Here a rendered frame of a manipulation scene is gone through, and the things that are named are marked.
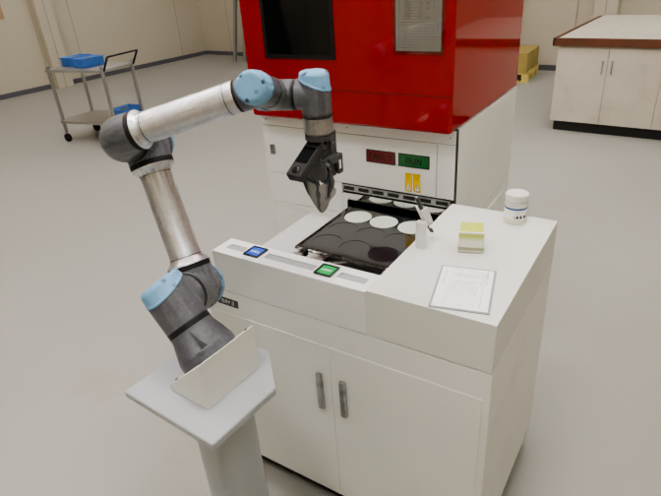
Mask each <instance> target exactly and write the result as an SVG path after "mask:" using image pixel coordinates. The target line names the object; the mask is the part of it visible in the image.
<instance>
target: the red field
mask: <svg viewBox="0 0 661 496"><path fill-rule="evenodd" d="M367 160H369V161H376V162H383V163H391V164H394V154H391V153H383V152H375V151H367Z"/></svg>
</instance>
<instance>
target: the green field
mask: <svg viewBox="0 0 661 496"><path fill-rule="evenodd" d="M399 165H405V166H413V167H420V168H428V158H427V157H422V156H414V155H399Z"/></svg>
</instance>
